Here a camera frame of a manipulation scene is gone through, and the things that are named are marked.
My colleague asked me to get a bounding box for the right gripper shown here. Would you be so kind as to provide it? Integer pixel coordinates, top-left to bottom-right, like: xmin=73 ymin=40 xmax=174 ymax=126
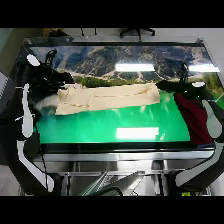
xmin=155 ymin=79 xmax=183 ymax=95

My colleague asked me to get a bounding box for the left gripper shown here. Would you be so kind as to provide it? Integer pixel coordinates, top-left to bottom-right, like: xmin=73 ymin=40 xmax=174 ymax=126
xmin=49 ymin=70 xmax=76 ymax=89

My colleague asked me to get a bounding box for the cream shirt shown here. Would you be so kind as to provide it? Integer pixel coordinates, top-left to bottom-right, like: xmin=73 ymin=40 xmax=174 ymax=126
xmin=54 ymin=82 xmax=162 ymax=116

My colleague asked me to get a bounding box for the dark red garment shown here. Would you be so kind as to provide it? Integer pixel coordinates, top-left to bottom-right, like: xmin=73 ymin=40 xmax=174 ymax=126
xmin=173 ymin=92 xmax=215 ymax=145

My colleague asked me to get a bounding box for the black office chair base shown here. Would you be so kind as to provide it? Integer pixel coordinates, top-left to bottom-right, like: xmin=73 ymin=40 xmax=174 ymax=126
xmin=119 ymin=27 xmax=156 ymax=38

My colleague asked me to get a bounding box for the black cable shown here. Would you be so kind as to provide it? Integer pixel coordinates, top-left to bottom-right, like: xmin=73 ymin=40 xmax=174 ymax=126
xmin=45 ymin=48 xmax=58 ymax=69
xmin=179 ymin=62 xmax=190 ymax=85

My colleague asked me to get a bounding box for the silver frame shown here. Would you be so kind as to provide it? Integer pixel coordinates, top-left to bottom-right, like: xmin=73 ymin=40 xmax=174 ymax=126
xmin=19 ymin=149 xmax=218 ymax=197

